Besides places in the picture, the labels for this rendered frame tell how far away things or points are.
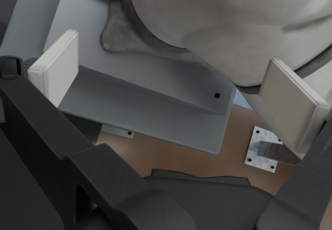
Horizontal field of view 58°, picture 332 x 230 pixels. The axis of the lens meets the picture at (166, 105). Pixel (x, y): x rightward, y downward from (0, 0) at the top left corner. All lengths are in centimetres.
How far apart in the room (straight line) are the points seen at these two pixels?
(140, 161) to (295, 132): 121
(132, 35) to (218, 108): 18
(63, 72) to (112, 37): 23
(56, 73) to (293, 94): 13
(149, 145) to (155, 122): 85
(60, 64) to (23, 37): 33
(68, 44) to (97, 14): 25
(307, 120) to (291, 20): 10
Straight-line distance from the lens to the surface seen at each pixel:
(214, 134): 56
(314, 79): 29
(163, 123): 52
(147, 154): 136
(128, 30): 41
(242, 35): 26
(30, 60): 18
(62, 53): 17
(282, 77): 20
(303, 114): 17
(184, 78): 45
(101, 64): 41
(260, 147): 162
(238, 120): 155
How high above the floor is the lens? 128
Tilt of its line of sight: 69 degrees down
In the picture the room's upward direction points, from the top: 92 degrees clockwise
